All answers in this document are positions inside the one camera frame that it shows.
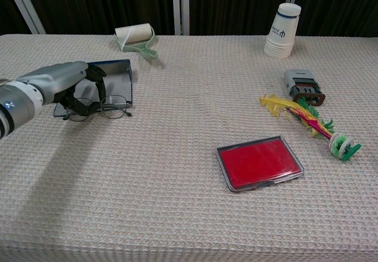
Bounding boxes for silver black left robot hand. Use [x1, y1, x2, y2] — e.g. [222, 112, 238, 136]
[16, 61, 107, 118]

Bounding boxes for blue glasses case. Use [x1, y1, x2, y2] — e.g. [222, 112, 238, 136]
[53, 58, 133, 118]

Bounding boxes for white paper cup stack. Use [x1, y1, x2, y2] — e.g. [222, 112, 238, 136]
[263, 2, 302, 59]

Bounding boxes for blue black eyeglasses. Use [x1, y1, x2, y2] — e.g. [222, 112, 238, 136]
[63, 94, 133, 123]

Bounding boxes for red ink pad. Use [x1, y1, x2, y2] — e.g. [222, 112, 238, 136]
[215, 136, 305, 192]

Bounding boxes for colourful feather shuttlecock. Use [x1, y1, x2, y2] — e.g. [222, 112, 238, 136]
[259, 93, 363, 162]

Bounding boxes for grey date stamp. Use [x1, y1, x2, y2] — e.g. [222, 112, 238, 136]
[283, 68, 327, 107]

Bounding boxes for black curtain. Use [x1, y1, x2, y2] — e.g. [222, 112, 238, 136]
[0, 0, 378, 37]

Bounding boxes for green-handled lint roller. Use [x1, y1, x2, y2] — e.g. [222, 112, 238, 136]
[114, 22, 159, 62]

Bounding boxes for white double frame pole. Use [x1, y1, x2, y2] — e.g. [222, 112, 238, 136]
[172, 0, 190, 36]

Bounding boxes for beige woven tablecloth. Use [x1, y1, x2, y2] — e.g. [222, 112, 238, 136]
[0, 33, 378, 262]

